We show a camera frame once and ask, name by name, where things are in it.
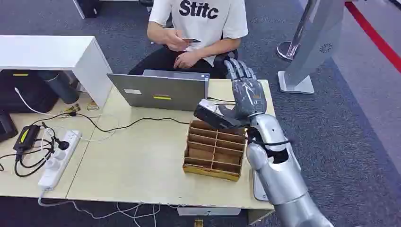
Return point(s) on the wooden card box with slots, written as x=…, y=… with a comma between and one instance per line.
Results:
x=214, y=150

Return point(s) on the black and white card pack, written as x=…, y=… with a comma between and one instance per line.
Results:
x=207, y=114

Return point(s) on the person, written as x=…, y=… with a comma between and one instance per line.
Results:
x=206, y=22

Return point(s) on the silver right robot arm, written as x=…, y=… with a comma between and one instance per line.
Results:
x=282, y=175

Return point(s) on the small brass keys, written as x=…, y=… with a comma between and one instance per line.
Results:
x=72, y=108

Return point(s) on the dark grey cylinder bin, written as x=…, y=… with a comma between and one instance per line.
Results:
x=61, y=86

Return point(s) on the person's left hand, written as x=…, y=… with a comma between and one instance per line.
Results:
x=186, y=60

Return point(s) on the white power strip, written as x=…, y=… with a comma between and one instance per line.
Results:
x=59, y=159

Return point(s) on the person's right hand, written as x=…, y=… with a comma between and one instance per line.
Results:
x=175, y=40

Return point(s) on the chrome stanchion post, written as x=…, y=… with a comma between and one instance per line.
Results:
x=291, y=44

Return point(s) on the grey kiosk stand white base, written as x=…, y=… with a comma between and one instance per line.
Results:
x=313, y=44

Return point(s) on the black bag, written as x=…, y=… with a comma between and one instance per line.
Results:
x=25, y=91

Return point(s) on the grey laptop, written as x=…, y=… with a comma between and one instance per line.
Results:
x=159, y=92

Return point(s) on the white side desk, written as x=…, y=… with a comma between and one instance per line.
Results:
x=62, y=56

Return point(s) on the black round plug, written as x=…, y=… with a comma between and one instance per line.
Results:
x=64, y=145

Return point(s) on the black power adapter yellow label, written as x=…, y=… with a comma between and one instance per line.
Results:
x=26, y=137

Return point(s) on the black device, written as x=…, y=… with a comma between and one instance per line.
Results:
x=6, y=125

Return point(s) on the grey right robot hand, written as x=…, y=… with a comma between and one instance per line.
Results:
x=249, y=94

